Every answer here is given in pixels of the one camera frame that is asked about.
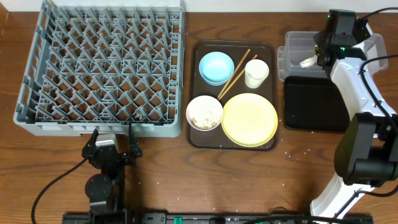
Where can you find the black waste tray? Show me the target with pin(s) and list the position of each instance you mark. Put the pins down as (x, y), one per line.
(314, 104)

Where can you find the yellow plate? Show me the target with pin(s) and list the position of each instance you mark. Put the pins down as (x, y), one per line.
(249, 120)

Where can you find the upper wooden chopstick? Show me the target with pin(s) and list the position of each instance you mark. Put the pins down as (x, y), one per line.
(235, 70)

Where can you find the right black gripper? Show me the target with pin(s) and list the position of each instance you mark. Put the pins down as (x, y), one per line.
(319, 38)

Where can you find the wooden chopstick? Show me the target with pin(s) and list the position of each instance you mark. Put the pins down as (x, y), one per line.
(228, 87)
(235, 70)

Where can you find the white cup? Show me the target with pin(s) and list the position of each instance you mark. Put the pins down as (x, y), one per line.
(256, 71)

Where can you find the light blue bowl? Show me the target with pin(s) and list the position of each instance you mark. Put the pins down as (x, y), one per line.
(216, 68)

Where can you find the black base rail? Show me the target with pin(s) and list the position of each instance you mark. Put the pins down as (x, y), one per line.
(161, 218)

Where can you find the lower wooden chopstick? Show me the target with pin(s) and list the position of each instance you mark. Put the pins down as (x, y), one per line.
(228, 87)

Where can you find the white bowl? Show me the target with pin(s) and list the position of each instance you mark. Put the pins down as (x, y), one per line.
(204, 113)

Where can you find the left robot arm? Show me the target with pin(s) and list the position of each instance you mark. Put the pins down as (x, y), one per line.
(106, 189)

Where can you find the grey dish rack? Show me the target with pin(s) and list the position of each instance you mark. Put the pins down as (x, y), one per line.
(111, 66)

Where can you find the clear plastic bin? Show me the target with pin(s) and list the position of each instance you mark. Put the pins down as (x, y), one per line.
(300, 45)

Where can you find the white paper napkin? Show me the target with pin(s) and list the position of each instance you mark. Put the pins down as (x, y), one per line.
(309, 62)

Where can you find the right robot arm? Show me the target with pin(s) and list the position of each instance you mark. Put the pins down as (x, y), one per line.
(366, 156)

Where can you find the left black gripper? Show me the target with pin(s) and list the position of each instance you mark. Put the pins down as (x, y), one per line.
(111, 154)

